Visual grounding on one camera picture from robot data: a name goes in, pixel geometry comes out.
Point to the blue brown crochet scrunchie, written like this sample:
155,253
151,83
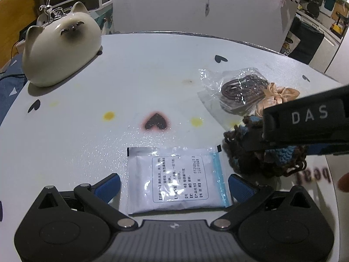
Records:
245,158

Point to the person's right hand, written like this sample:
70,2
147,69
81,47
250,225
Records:
344,183

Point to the cream cat-shaped ceramic ornament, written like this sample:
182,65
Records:
60,49

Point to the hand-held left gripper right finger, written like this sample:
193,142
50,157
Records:
241,188

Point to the white paper sachet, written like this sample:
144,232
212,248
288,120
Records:
174,180

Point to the teal hanging towel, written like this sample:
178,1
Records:
329,2

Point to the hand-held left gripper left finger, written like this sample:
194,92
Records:
107,187

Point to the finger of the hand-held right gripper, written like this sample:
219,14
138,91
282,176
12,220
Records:
255,144

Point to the cartoon print tote bag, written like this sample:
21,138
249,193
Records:
290,42

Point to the yellow kitchen pot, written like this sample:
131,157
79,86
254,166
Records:
336,28

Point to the beige satin scrunchie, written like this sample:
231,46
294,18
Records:
278,97

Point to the black frying pan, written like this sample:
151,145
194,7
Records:
313,9

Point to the silver metal ornament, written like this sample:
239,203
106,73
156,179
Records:
51,9

